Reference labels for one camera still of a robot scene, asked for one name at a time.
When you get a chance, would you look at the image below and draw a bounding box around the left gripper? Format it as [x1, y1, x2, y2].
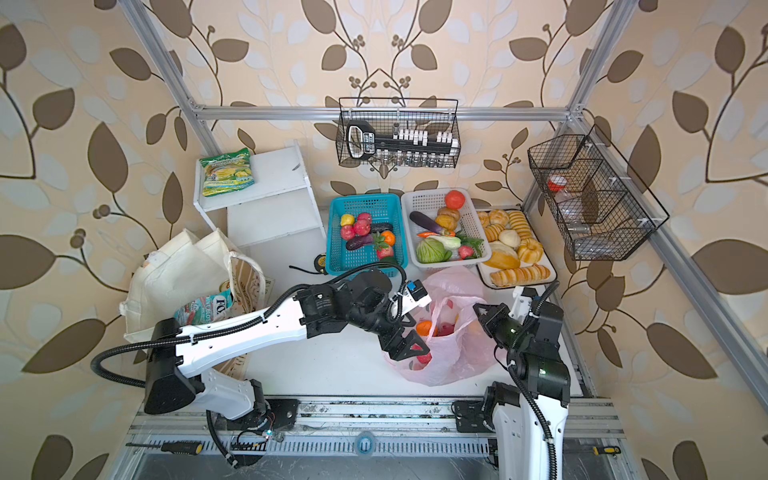
[347, 301, 436, 359]

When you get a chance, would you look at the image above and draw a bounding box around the orange persimmon fruit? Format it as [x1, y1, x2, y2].
[415, 320, 432, 336]

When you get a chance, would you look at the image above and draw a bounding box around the pink plastic grocery bag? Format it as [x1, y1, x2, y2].
[388, 267, 495, 387]

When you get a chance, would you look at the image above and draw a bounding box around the teal plastic fruit basket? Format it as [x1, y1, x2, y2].
[326, 194, 409, 275]

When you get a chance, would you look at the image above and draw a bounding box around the cream canvas tote bag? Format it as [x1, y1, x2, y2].
[119, 230, 272, 343]

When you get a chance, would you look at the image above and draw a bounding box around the teal red snack bag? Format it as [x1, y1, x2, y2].
[173, 289, 234, 326]

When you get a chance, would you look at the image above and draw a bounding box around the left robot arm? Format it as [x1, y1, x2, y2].
[90, 262, 431, 421]

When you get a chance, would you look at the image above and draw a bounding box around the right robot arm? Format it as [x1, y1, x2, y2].
[473, 281, 571, 479]

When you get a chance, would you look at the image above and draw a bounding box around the bread tray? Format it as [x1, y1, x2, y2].
[477, 209, 557, 290]

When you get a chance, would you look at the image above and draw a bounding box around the green cabbage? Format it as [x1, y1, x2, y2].
[416, 237, 452, 264]

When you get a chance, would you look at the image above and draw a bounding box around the black yellow tape measure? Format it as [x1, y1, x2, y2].
[288, 254, 328, 275]

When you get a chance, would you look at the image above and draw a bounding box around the purple eggplant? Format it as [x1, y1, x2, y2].
[409, 211, 444, 235]

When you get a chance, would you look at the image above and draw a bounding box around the red tomato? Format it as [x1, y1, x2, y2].
[444, 190, 466, 211]

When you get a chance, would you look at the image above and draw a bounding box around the white plastic vegetable basket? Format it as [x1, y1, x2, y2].
[401, 188, 492, 270]

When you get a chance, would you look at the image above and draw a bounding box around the white two-tier shelf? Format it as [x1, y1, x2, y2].
[193, 145, 326, 247]

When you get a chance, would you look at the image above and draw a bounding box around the black yellow screwdriver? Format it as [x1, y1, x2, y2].
[125, 441, 203, 456]

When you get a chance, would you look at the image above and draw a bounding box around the green snack bag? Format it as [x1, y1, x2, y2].
[199, 148, 255, 197]

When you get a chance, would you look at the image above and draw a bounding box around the black wire wall basket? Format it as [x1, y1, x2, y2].
[527, 125, 670, 261]

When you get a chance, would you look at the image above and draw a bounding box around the small yellow handled screwdriver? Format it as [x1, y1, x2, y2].
[568, 445, 622, 456]

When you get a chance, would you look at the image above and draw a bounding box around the black wire basket with bottles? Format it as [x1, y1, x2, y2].
[335, 95, 462, 172]

